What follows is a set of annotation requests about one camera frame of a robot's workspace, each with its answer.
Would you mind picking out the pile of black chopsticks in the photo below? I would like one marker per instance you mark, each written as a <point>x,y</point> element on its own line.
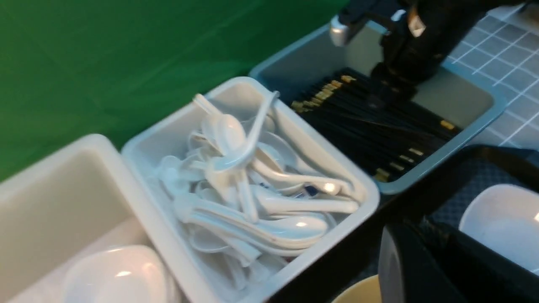
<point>387,142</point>

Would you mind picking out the pile of white spoons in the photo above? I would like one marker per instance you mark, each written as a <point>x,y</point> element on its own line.
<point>244,193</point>

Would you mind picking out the black serving tray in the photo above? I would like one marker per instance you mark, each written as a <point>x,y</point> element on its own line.
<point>440,196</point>

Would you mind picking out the stack of white dishes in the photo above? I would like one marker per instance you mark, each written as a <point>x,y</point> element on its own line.
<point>127,274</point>

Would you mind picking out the grey checked tablecloth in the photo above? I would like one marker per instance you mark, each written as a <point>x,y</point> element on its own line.
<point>503,51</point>

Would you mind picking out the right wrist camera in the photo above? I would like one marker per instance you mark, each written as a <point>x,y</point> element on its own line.
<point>352,18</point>

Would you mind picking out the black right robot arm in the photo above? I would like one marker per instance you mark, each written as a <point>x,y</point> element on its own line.
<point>418,44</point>

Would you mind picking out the yellow-green noodle bowl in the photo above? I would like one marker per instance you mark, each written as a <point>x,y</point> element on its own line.
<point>365,291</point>

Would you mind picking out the white square sauce dish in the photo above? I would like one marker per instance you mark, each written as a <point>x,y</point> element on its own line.
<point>504,217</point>

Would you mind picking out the large white plastic tub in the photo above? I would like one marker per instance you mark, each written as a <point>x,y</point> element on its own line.
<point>69,205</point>

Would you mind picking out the white spoon bin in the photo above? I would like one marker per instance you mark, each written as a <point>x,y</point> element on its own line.
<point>203,276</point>

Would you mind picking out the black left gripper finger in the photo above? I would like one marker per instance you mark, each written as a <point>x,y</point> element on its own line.
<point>432,262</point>

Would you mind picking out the green cloth backdrop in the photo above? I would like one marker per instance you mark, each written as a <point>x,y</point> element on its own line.
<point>69,68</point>

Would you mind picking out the blue-grey chopstick bin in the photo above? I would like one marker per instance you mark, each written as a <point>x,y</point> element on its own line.
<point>453,93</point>

